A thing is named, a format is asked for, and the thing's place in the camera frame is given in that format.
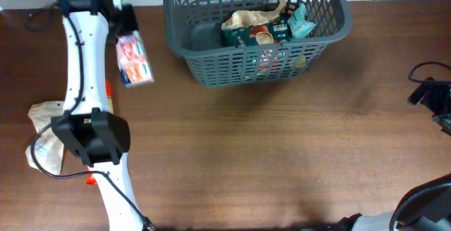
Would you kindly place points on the beige paper pouch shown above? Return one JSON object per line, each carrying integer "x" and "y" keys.
{"x": 243, "y": 18}

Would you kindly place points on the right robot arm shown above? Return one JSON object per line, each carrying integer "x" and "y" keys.
{"x": 427, "y": 206}

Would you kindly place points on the San Remo spaghetti packet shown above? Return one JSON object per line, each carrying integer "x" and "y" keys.
{"x": 90, "y": 179}

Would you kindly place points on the dark grey plastic basket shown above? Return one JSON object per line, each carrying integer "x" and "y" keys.
{"x": 193, "y": 31}

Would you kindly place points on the green Nescafe coffee bag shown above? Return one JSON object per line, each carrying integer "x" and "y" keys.
{"x": 271, "y": 33}

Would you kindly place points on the clear plastic pouch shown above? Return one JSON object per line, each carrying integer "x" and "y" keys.
{"x": 48, "y": 149}

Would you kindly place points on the small teal white packet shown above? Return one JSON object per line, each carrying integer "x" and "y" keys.
{"x": 300, "y": 27}

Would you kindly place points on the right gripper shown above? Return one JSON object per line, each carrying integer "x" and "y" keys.
{"x": 437, "y": 90}

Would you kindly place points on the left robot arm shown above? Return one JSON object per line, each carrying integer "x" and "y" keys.
{"x": 88, "y": 127}

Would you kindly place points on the Kleenex tissue multipack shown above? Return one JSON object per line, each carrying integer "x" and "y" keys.
{"x": 133, "y": 63}

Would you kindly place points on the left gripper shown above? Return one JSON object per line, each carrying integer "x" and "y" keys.
{"x": 131, "y": 11}

